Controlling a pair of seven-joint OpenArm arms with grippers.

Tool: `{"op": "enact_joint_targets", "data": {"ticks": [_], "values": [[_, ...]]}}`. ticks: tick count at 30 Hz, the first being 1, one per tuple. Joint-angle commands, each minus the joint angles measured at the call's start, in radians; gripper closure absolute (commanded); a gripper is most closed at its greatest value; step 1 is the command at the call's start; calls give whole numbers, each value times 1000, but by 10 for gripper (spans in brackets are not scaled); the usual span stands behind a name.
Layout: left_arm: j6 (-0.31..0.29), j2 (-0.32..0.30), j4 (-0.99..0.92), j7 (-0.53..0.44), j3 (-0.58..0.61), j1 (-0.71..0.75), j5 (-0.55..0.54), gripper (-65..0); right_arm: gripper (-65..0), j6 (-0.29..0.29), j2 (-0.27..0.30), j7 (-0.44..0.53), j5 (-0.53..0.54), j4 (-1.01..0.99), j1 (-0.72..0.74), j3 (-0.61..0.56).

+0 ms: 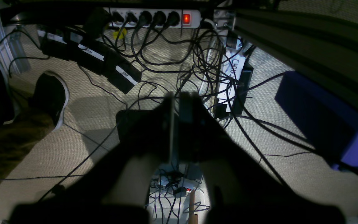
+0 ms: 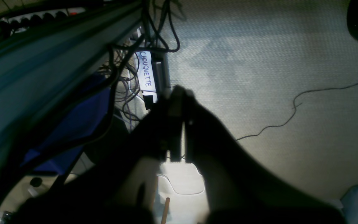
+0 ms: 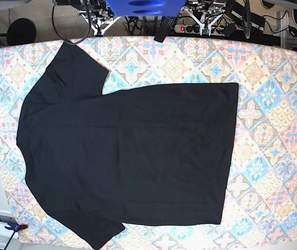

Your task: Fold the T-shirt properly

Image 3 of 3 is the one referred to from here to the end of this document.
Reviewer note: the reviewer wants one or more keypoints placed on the black T-shirt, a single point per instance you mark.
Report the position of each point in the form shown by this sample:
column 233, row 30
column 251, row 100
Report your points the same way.
column 157, row 155

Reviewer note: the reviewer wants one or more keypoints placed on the white power strip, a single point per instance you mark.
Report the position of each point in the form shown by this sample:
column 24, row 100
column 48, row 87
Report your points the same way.
column 195, row 29

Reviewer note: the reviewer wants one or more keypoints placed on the patterned tablecloth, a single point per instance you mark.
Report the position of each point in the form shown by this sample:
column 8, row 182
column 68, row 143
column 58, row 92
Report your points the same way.
column 260, row 207

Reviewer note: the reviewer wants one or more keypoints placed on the black round stand base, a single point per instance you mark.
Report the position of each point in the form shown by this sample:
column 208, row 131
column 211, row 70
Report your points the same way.
column 22, row 31

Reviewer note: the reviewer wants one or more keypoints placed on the blue clamp lower left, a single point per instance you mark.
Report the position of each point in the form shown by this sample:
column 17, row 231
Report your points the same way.
column 16, row 227

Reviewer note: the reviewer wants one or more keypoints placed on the black perforated bracket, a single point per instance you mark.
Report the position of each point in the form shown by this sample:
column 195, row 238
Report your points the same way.
column 166, row 25

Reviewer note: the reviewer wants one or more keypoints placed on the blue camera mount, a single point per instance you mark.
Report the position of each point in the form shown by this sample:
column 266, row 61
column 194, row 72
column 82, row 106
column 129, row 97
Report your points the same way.
column 146, row 7

